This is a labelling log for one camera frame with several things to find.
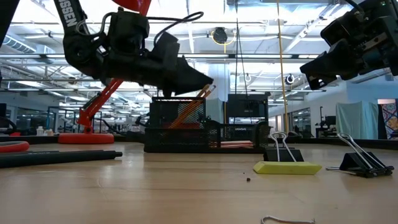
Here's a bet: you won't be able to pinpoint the colourful patchwork quilt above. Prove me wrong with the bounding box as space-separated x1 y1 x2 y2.
377 102 398 140

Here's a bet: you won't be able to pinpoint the black display on stand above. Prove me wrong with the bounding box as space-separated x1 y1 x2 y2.
227 93 270 124

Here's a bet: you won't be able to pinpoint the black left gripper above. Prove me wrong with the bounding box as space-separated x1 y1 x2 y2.
101 11 215 98

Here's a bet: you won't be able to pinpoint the orange pencil with eraser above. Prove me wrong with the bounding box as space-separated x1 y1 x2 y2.
174 85 216 129
169 83 211 129

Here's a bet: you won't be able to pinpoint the teal cloth cover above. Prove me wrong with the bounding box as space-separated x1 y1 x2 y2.
335 100 380 140
205 98 225 124

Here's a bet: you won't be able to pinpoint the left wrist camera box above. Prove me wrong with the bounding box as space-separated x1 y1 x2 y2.
153 30 182 65

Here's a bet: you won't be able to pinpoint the background desk with monitor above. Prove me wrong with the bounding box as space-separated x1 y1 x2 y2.
315 106 348 139

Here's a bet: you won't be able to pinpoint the black mesh desk organizer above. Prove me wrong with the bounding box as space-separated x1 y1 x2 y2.
144 96 271 154

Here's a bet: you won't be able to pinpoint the black binder clip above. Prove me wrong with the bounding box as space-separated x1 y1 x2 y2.
325 132 395 179
263 131 305 162

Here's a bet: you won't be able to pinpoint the red handled scissors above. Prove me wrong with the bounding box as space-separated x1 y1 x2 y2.
0 140 30 156

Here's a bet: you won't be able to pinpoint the black pen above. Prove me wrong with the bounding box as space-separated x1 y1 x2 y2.
0 151 123 169
0 149 60 154

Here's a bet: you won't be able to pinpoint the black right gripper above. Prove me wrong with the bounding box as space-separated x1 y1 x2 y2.
300 6 398 91

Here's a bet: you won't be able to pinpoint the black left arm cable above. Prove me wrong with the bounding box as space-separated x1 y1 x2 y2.
147 11 205 47

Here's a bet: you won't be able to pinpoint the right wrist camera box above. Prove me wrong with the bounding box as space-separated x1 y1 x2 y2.
320 17 354 47

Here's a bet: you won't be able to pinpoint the black ceiling cord reel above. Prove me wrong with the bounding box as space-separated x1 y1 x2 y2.
212 27 228 45

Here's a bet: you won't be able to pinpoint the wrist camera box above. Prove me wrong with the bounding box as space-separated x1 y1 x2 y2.
153 30 182 65
320 17 354 47

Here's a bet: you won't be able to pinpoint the pink sticky note pad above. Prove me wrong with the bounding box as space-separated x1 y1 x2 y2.
210 140 255 149

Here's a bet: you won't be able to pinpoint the black hanging cable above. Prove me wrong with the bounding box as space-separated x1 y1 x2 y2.
234 0 250 103

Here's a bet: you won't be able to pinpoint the black table cage frame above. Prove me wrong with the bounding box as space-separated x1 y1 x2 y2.
0 133 398 151

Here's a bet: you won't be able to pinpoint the yellow hanging rope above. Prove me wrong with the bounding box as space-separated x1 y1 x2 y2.
275 0 290 135

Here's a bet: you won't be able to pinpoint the red desk lamp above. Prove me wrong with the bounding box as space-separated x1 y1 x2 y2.
58 0 153 145

